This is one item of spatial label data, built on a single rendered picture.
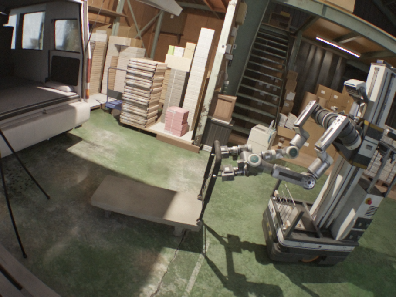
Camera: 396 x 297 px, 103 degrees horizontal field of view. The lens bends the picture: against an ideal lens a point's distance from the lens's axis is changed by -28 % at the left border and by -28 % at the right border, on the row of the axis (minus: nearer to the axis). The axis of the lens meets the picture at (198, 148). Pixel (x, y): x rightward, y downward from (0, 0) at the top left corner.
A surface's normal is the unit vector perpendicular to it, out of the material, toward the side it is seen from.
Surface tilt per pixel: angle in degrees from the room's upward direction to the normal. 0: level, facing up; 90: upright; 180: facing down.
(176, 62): 91
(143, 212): 0
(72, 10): 95
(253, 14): 90
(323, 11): 90
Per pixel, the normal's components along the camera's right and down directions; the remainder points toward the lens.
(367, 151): -0.08, 0.39
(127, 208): 0.23, -0.89
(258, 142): -0.50, 0.24
